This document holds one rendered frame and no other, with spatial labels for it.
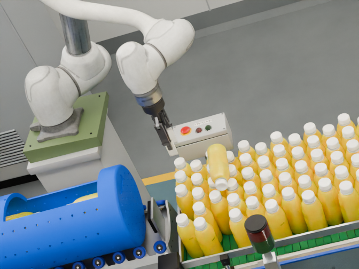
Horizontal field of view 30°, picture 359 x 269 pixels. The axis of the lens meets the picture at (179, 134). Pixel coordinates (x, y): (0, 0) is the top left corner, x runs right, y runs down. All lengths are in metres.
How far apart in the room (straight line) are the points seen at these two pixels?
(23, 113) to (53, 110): 1.31
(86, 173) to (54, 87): 0.39
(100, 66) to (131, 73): 0.73
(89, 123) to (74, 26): 0.43
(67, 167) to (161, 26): 0.91
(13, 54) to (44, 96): 1.11
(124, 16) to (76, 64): 0.57
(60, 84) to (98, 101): 0.26
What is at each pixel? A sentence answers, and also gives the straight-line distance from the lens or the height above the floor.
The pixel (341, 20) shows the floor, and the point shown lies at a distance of 4.73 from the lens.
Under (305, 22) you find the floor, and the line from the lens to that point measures 4.80.
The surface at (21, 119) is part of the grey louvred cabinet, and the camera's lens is 4.08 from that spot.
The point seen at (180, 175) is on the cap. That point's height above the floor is 1.08.
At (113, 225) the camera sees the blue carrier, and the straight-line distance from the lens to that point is 2.18.
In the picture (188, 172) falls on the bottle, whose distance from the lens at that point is 2.39.
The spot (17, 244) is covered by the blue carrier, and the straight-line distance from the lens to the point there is 2.30.
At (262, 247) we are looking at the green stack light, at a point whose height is 1.19.
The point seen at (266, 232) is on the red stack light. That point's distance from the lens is 1.84.
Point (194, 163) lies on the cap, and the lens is 2.34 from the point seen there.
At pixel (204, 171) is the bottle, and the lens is 2.35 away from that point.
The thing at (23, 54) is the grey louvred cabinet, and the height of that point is 0.93.
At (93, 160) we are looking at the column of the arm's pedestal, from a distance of 2.78.
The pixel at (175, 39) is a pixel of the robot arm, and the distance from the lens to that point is 2.14.
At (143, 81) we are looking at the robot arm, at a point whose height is 1.48.
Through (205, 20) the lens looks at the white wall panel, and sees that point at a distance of 5.02.
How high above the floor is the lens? 2.63
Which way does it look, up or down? 39 degrees down
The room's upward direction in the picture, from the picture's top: 24 degrees counter-clockwise
